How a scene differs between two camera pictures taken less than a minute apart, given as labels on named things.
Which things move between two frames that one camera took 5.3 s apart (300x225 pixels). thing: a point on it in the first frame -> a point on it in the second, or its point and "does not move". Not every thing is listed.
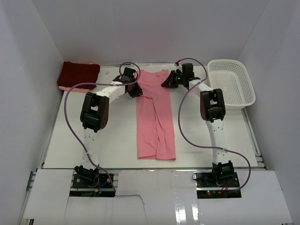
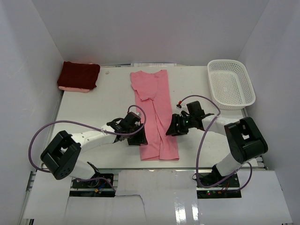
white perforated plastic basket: (230, 76) does not move
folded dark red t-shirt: (72, 73) does not move
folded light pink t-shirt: (62, 88) does not move
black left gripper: (133, 88) -> (137, 135)
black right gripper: (173, 79) -> (176, 125)
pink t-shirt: (155, 136) does not move
